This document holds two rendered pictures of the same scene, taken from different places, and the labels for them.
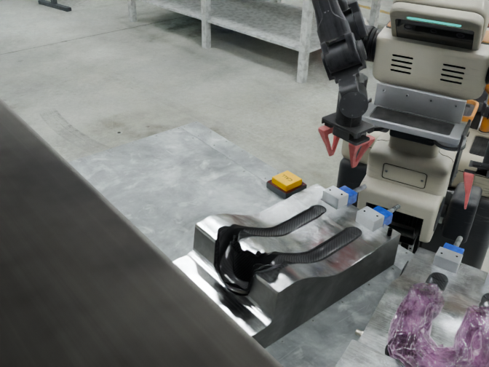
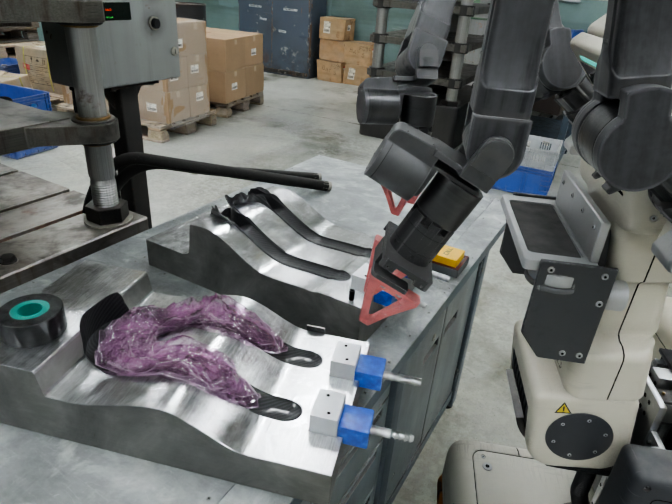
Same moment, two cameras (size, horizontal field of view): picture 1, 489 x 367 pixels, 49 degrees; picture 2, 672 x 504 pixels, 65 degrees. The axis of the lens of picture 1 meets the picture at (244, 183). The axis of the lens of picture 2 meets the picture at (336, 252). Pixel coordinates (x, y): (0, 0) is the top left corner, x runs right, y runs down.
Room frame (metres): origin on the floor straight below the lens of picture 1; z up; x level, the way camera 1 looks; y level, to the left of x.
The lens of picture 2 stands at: (0.66, -1.00, 1.37)
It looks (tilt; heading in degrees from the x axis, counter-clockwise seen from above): 28 degrees down; 69
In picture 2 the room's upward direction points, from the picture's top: 4 degrees clockwise
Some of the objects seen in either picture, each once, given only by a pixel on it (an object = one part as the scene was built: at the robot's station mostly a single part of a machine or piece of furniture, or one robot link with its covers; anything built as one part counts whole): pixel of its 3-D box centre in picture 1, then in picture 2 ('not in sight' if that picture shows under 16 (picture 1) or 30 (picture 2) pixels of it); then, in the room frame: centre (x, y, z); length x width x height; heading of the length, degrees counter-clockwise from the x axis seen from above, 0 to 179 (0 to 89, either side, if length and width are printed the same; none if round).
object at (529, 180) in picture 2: not in sight; (511, 170); (3.30, 2.19, 0.11); 0.61 x 0.41 x 0.22; 133
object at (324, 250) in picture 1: (287, 237); (286, 229); (0.90, -0.09, 0.92); 0.35 x 0.16 x 0.09; 130
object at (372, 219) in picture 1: (382, 215); (390, 293); (1.03, -0.32, 0.89); 0.13 x 0.05 x 0.05; 130
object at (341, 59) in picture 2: not in sight; (348, 51); (3.44, 6.27, 0.42); 0.86 x 0.33 x 0.83; 133
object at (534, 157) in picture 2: not in sight; (516, 148); (3.30, 2.19, 0.28); 0.61 x 0.41 x 0.15; 133
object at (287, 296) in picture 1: (277, 255); (282, 247); (0.90, -0.08, 0.87); 0.50 x 0.26 x 0.14; 130
